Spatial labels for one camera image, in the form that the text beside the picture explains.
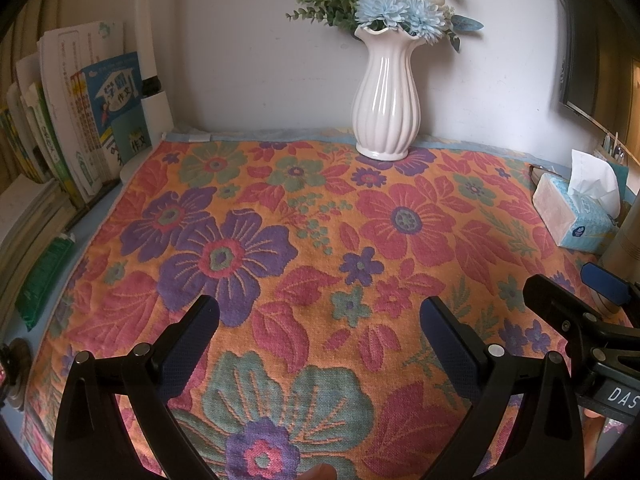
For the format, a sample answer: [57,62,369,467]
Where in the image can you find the blue tissue box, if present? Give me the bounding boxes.
[533,150,620,255]

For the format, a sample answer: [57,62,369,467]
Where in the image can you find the pen holder cup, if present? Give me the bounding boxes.
[592,133,629,210]

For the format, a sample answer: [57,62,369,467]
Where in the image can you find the green packet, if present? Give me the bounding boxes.
[15,233,76,332]

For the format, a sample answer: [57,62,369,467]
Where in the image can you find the floral woven table cloth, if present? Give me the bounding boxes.
[22,129,632,480]

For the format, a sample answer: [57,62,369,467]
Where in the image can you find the stacked flat books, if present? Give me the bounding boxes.
[1,174,76,320]

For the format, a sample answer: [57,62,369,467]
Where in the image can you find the white ribbed ceramic vase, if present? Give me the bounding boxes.
[352,26,426,162]

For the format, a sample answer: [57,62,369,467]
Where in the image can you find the white books stack upright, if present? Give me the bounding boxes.
[15,21,125,204]

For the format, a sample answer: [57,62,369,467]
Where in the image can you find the white pole lamp stand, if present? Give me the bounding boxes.
[120,0,175,183]

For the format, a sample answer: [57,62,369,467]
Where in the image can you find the black wall television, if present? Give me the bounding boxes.
[560,0,639,142]

